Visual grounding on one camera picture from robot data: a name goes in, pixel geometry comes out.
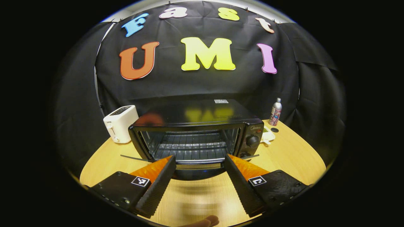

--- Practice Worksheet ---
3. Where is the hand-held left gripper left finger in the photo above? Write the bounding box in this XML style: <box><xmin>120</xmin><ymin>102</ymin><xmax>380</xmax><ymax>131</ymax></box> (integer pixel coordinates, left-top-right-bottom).
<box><xmin>90</xmin><ymin>155</ymin><xmax>176</xmax><ymax>218</ymax></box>

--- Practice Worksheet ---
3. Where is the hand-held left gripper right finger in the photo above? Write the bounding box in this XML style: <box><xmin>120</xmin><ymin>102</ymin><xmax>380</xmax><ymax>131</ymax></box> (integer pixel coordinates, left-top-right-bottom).
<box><xmin>224</xmin><ymin>154</ymin><xmax>311</xmax><ymax>218</ymax></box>

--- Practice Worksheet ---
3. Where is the black electric oven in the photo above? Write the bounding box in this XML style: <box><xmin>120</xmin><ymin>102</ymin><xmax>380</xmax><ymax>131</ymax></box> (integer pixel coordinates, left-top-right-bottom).
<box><xmin>120</xmin><ymin>99</ymin><xmax>264</xmax><ymax>181</ymax></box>

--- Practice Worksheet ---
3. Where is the white divided snack dish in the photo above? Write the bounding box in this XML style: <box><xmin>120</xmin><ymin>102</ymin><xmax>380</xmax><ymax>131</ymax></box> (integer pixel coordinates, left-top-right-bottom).
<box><xmin>260</xmin><ymin>125</ymin><xmax>276</xmax><ymax>145</ymax></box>

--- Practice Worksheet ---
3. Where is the white toaster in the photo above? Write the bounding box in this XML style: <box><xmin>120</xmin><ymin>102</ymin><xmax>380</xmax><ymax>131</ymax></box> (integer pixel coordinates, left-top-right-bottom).
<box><xmin>103</xmin><ymin>105</ymin><xmax>139</xmax><ymax>144</ymax></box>

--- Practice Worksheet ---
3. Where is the silver printed bottle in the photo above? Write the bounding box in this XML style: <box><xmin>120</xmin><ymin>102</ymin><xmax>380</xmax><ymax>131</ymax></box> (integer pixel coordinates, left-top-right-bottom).
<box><xmin>269</xmin><ymin>98</ymin><xmax>282</xmax><ymax>126</ymax></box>

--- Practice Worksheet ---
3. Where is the black backdrop cloth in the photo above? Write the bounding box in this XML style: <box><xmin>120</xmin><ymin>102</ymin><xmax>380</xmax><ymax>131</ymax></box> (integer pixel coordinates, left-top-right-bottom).
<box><xmin>52</xmin><ymin>0</ymin><xmax>346</xmax><ymax>177</ymax></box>

